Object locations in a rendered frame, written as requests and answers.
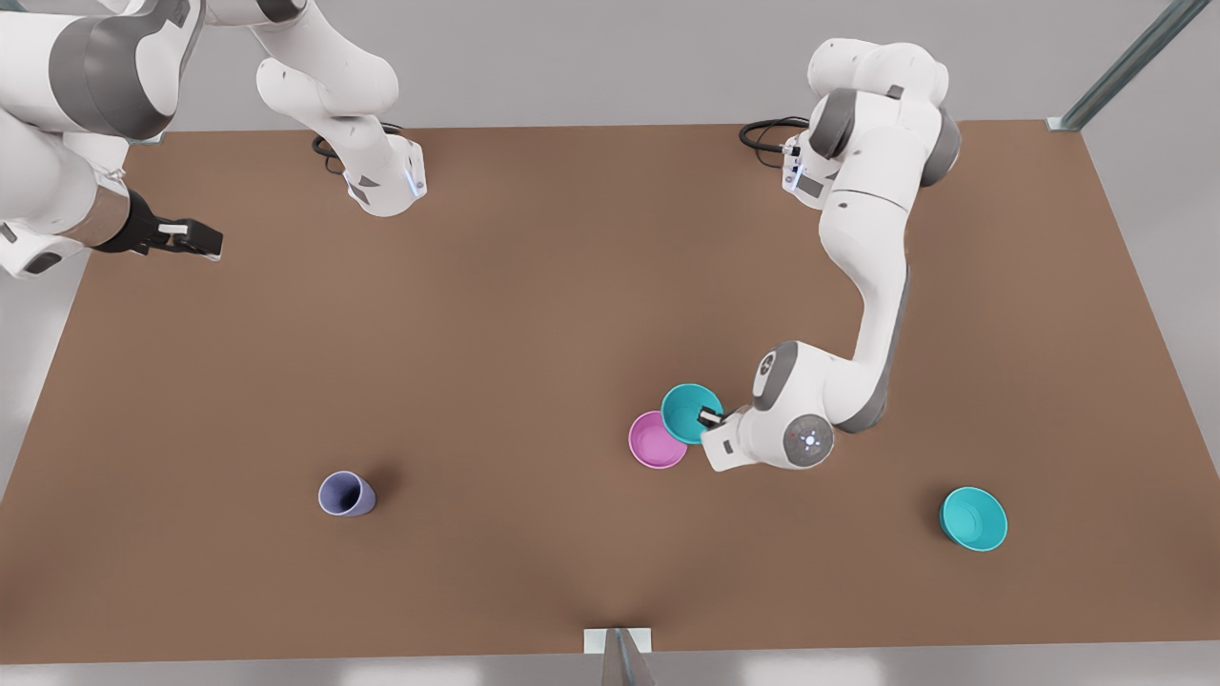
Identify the black cable loop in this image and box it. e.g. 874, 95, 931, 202
739, 116, 812, 172
312, 121, 406, 176

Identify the teal bowl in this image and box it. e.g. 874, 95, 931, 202
661, 383, 725, 446
939, 487, 1008, 553

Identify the purple cup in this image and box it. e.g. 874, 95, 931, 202
318, 471, 376, 517

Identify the silver frame post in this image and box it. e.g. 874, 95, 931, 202
1046, 0, 1213, 132
583, 627, 659, 686

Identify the pink bowl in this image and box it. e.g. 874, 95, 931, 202
628, 411, 689, 470

